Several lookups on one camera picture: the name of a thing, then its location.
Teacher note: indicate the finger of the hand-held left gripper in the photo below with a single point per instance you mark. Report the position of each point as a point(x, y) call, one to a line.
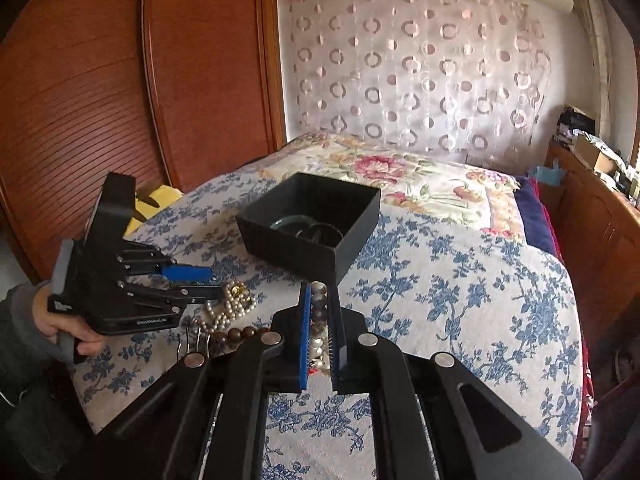
point(187, 273)
point(200, 292)

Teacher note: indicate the pale green jade bangle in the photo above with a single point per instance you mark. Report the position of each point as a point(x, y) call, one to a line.
point(287, 217)

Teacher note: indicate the black jewelry box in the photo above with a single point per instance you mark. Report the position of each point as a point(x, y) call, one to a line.
point(300, 255)

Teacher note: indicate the person's left hand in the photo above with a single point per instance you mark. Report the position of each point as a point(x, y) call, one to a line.
point(50, 322)

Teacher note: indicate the blue floral cloth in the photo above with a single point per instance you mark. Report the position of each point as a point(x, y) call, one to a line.
point(425, 285)

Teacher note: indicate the wooden wardrobe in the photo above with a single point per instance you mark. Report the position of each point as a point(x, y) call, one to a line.
point(100, 85)

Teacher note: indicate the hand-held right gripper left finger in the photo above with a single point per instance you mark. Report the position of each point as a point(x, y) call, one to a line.
point(304, 345)

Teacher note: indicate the dark cloth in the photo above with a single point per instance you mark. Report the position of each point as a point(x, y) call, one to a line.
point(615, 410)

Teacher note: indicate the navy blanket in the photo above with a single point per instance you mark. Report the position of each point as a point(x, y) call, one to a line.
point(530, 210)

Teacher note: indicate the pink floral quilt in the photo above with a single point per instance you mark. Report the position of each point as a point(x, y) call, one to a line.
point(400, 165)

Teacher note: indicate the cardboard box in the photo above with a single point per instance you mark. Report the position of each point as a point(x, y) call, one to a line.
point(590, 152)

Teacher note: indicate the wooden cabinet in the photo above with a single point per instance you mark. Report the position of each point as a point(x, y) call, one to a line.
point(590, 240)

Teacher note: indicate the circle pattern sheer curtain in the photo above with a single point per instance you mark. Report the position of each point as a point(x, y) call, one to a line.
point(400, 60)

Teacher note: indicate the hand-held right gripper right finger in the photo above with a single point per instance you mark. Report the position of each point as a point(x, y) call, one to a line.
point(341, 355)

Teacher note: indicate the silver hairpin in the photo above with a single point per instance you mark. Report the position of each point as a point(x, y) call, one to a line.
point(192, 335)

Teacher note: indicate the pale window curtain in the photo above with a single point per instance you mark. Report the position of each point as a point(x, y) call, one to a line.
point(597, 60)

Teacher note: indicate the yellow plush toy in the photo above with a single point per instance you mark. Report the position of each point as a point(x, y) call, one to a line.
point(162, 197)

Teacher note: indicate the dark bangle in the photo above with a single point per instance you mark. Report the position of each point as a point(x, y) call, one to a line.
point(331, 232)

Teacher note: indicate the person's left forearm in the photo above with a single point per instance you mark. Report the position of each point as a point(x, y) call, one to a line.
point(20, 340)

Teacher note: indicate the dark clothes pile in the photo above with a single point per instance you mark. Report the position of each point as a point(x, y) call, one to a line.
point(575, 120)

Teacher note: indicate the blue plastic bag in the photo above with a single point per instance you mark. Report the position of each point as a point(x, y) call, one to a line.
point(547, 175)

